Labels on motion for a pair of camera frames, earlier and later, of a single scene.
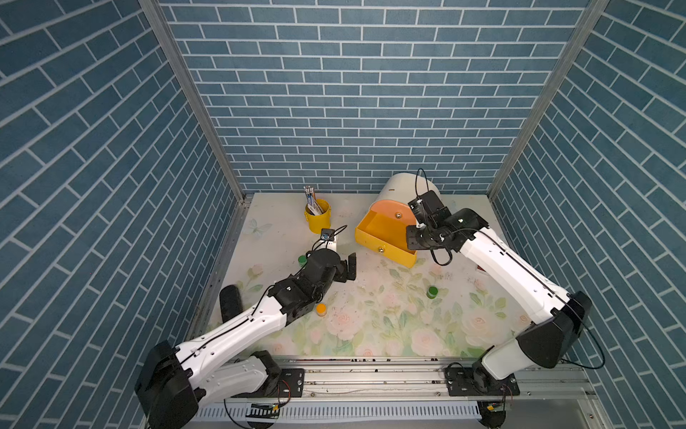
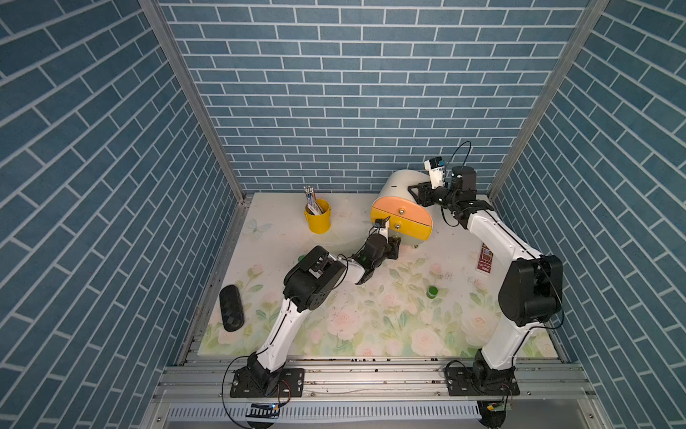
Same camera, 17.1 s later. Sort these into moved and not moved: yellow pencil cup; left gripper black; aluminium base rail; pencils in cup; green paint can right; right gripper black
Moved: right gripper black; left gripper black
Not moved: yellow pencil cup; green paint can right; aluminium base rail; pencils in cup
